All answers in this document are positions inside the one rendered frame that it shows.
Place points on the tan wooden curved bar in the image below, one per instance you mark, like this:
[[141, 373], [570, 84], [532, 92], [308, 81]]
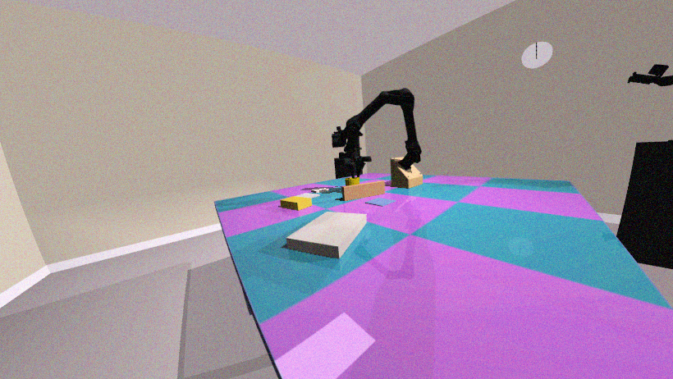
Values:
[[363, 190]]

